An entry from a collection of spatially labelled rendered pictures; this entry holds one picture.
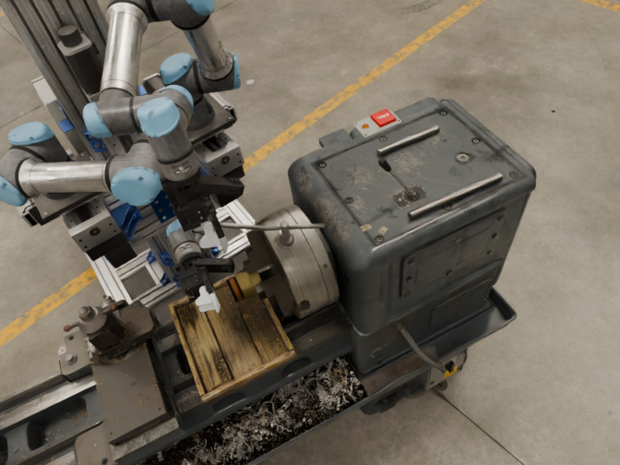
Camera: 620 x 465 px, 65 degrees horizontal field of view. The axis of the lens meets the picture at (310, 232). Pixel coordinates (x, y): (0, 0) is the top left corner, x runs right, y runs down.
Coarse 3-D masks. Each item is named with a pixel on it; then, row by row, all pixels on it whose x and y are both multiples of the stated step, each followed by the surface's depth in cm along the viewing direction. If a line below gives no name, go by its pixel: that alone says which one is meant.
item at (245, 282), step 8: (240, 272) 138; (256, 272) 138; (232, 280) 136; (240, 280) 136; (248, 280) 136; (256, 280) 137; (232, 288) 135; (240, 288) 136; (248, 288) 136; (240, 296) 136; (248, 296) 137; (256, 296) 139
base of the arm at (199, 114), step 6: (204, 96) 171; (198, 102) 167; (204, 102) 170; (198, 108) 168; (204, 108) 170; (210, 108) 174; (192, 114) 168; (198, 114) 169; (204, 114) 170; (210, 114) 173; (192, 120) 169; (198, 120) 170; (204, 120) 171; (210, 120) 174; (192, 126) 171; (198, 126) 171; (204, 126) 173
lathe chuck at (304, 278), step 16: (256, 224) 139; (272, 224) 132; (272, 240) 129; (304, 240) 128; (272, 256) 136; (288, 256) 127; (304, 256) 127; (288, 272) 126; (304, 272) 127; (320, 272) 129; (288, 288) 133; (304, 288) 128; (320, 288) 130; (320, 304) 135
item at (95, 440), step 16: (80, 336) 155; (80, 352) 151; (160, 352) 152; (64, 368) 148; (80, 368) 148; (160, 368) 143; (160, 384) 140; (176, 400) 141; (176, 416) 135; (96, 432) 136; (144, 432) 132; (160, 432) 132; (176, 432) 133; (80, 448) 133; (96, 448) 133; (112, 448) 130; (128, 448) 130; (144, 448) 131; (80, 464) 131; (96, 464) 130; (112, 464) 130
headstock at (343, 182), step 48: (336, 144) 146; (384, 144) 144; (432, 144) 142; (480, 144) 140; (336, 192) 134; (384, 192) 132; (432, 192) 131; (480, 192) 129; (528, 192) 132; (336, 240) 129; (384, 240) 122; (432, 240) 126; (480, 240) 140; (384, 288) 132; (432, 288) 151
